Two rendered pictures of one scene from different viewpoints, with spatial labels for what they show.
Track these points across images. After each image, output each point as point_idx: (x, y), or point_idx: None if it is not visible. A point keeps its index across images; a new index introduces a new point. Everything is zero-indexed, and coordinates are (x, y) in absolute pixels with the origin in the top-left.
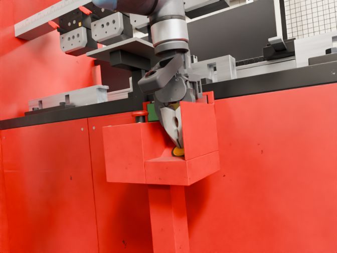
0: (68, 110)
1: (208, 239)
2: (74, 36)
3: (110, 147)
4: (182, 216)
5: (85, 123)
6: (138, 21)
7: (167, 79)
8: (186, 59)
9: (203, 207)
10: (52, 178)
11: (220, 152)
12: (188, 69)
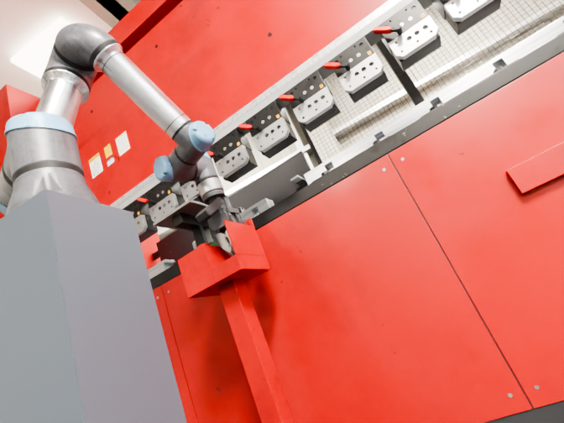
0: None
1: (286, 341)
2: (135, 224)
3: (185, 271)
4: (250, 308)
5: (159, 290)
6: (190, 195)
7: (213, 210)
8: (226, 201)
9: (274, 315)
10: None
11: (274, 264)
12: (228, 206)
